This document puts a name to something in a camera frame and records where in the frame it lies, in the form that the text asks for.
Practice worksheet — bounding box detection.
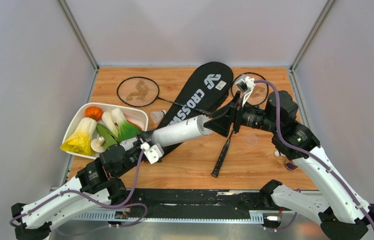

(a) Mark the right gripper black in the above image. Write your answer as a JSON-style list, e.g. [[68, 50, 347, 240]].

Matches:
[[203, 90, 280, 137]]

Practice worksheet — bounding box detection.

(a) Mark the white shuttlecock tube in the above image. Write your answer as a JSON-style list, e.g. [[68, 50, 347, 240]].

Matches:
[[120, 114, 213, 152]]

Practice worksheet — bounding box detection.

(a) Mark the clear plastic tube lid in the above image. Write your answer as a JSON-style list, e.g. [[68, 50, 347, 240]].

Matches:
[[243, 133, 258, 146]]

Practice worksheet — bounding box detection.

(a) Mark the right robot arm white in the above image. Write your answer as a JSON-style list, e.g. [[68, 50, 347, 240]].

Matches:
[[204, 90, 374, 240]]

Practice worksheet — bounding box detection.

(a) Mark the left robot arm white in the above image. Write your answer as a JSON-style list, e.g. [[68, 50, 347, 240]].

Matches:
[[10, 129, 161, 240]]

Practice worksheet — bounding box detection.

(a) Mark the left badminton racket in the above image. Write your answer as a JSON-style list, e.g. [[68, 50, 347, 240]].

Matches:
[[116, 76, 211, 116]]

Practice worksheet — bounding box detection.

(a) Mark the badminton racket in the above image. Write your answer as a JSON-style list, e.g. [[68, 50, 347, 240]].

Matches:
[[211, 72, 269, 178], [116, 76, 211, 116]]

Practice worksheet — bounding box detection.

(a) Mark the right badminton racket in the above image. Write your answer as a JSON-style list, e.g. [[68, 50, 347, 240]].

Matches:
[[211, 72, 269, 178]]

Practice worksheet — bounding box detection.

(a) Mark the green bok choy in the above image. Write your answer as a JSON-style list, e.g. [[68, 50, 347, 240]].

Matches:
[[111, 107, 141, 142]]

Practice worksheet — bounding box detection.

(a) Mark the white plastic tray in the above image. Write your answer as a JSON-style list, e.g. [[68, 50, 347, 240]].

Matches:
[[62, 102, 148, 159]]

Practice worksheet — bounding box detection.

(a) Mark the shuttlecock beside tray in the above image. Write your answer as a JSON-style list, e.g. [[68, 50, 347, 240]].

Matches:
[[150, 110, 167, 124]]

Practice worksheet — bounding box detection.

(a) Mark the white bok choy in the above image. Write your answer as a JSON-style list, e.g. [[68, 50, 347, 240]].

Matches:
[[102, 111, 119, 140]]

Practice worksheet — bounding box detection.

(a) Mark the black racket bag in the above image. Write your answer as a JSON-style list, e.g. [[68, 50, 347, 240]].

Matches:
[[157, 61, 233, 162]]

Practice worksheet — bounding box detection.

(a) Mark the white mushroom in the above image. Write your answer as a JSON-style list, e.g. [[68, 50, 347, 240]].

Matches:
[[90, 136, 105, 153]]

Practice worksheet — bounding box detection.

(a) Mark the small orange pumpkin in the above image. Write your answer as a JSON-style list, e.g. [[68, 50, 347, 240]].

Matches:
[[85, 106, 103, 121]]

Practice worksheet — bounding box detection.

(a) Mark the yellow napa cabbage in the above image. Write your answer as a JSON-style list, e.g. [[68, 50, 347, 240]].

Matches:
[[60, 117, 97, 156]]

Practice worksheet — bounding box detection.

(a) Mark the energy drink can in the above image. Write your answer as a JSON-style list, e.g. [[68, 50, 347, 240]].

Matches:
[[284, 161, 298, 171]]

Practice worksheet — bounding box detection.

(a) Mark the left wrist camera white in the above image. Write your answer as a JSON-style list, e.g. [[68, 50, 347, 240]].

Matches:
[[140, 142, 164, 164]]

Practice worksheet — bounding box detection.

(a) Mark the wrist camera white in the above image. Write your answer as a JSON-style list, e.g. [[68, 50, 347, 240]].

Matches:
[[140, 142, 164, 164], [234, 74, 255, 106]]

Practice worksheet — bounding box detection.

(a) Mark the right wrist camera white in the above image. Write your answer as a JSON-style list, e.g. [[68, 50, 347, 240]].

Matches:
[[234, 74, 255, 106]]

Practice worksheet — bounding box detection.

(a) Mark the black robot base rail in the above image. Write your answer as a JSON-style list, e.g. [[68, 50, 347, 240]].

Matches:
[[127, 188, 282, 220]]

